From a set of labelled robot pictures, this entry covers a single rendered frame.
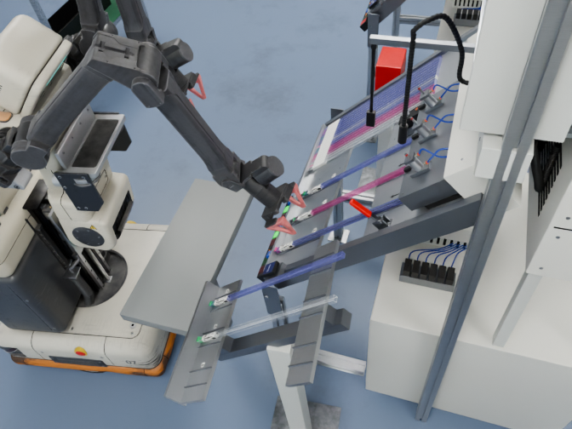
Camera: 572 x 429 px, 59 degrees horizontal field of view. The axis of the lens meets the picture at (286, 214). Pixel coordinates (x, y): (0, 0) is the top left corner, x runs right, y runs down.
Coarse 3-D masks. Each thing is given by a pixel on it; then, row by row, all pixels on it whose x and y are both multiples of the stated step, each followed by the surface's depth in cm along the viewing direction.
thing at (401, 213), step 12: (444, 60) 148; (456, 60) 142; (444, 72) 143; (456, 72) 138; (444, 84) 139; (396, 132) 144; (396, 144) 139; (396, 156) 135; (384, 168) 136; (396, 168) 132; (396, 180) 128; (384, 192) 129; (396, 192) 124; (372, 204) 129; (444, 204) 107; (396, 216) 118; (408, 216) 114; (372, 228) 123
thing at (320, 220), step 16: (336, 160) 163; (320, 176) 165; (320, 192) 158; (336, 192) 150; (304, 208) 160; (304, 224) 153; (320, 224) 145; (288, 240) 155; (320, 240) 140; (288, 256) 148; (304, 256) 140
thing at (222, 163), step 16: (144, 80) 94; (160, 80) 101; (144, 96) 97; (160, 96) 98; (176, 96) 103; (176, 112) 106; (192, 112) 109; (176, 128) 110; (192, 128) 110; (208, 128) 115; (192, 144) 115; (208, 144) 116; (208, 160) 121; (224, 160) 121; (224, 176) 126
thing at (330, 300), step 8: (328, 296) 105; (336, 296) 105; (304, 304) 110; (312, 304) 108; (320, 304) 106; (328, 304) 105; (280, 312) 115; (288, 312) 113; (296, 312) 111; (256, 320) 121; (264, 320) 118; (272, 320) 117; (232, 328) 127; (240, 328) 124; (248, 328) 123; (216, 336) 132
